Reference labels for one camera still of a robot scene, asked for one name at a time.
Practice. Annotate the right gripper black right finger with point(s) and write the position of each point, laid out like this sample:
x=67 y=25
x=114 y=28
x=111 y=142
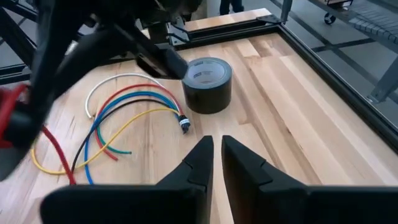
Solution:
x=280 y=199

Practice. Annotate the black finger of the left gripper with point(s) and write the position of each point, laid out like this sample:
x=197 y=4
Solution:
x=46 y=62
x=84 y=59

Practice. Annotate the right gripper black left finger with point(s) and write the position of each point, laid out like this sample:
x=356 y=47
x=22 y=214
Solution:
x=155 y=199

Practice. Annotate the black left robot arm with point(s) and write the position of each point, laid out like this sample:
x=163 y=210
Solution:
x=155 y=12

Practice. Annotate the person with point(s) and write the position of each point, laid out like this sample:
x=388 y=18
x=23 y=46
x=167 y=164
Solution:
x=231 y=6

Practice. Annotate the grey metal cart on castors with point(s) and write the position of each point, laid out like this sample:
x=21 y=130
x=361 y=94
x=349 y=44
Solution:
x=385 y=84

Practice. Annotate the grey duct tape roll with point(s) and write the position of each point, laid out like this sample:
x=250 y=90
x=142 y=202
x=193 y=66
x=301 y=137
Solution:
x=206 y=93

